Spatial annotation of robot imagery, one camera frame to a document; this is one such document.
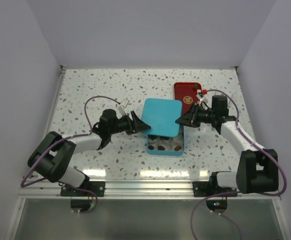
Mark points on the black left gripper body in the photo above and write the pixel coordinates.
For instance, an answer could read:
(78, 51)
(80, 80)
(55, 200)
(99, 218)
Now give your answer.
(124, 125)

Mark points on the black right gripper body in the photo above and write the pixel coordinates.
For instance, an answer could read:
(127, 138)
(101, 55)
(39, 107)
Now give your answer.
(200, 116)

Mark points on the teal tin lid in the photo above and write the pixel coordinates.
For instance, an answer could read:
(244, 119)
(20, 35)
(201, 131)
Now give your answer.
(161, 115)

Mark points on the teal tin box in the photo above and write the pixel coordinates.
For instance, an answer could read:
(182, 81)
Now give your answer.
(174, 146)

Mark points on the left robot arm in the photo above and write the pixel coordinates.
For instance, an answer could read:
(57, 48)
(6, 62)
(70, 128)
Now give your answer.
(51, 159)

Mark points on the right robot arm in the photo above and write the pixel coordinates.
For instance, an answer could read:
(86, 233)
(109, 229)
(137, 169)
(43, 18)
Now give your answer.
(257, 170)

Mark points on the red lacquer tray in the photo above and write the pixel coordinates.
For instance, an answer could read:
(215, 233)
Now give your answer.
(186, 92)

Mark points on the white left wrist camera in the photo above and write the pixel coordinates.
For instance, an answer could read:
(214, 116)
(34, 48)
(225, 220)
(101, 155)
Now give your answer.
(122, 107)

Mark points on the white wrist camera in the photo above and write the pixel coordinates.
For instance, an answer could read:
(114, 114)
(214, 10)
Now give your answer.
(122, 107)
(200, 95)

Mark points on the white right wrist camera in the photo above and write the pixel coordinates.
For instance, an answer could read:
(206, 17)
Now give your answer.
(200, 95)

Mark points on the aluminium mounting rail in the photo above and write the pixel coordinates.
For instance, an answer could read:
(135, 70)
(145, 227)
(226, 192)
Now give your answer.
(118, 189)

